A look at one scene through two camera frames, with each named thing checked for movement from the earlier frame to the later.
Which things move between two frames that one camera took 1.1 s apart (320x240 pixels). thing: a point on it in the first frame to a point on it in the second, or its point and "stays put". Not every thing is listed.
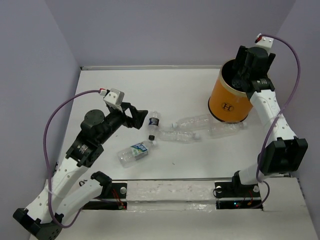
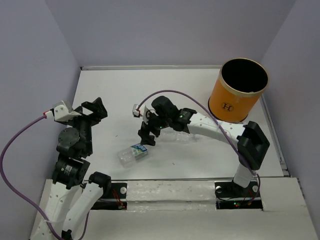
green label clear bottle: (127, 155) stays put
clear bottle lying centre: (176, 136) stays put
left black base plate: (118, 201) stays put
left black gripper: (138, 116) to (100, 111)
